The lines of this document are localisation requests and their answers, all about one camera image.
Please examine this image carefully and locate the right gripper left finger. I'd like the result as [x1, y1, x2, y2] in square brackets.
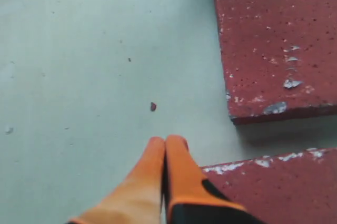
[69, 137, 165, 224]

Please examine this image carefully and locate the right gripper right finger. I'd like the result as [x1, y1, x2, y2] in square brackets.
[165, 135, 253, 223]

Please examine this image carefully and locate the red brick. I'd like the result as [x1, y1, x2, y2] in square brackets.
[215, 0, 336, 125]
[202, 148, 336, 223]

